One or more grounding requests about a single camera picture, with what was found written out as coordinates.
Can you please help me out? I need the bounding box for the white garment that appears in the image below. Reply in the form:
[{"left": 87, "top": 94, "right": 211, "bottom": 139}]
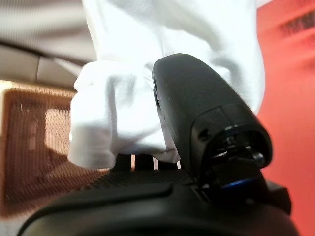
[{"left": 68, "top": 0, "right": 266, "bottom": 170}]

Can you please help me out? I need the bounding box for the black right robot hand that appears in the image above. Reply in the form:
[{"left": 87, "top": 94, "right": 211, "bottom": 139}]
[{"left": 18, "top": 53, "right": 300, "bottom": 236}]

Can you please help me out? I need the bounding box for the bed with white cover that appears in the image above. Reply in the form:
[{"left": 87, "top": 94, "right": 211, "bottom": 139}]
[{"left": 0, "top": 0, "right": 97, "bottom": 63}]

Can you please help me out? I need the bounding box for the brown padded bed frame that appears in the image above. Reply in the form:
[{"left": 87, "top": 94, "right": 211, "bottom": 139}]
[{"left": 0, "top": 45, "right": 86, "bottom": 87}]

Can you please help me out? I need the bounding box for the brown wicker basket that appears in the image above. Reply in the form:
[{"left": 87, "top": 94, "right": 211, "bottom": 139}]
[{"left": 0, "top": 87, "right": 110, "bottom": 218}]

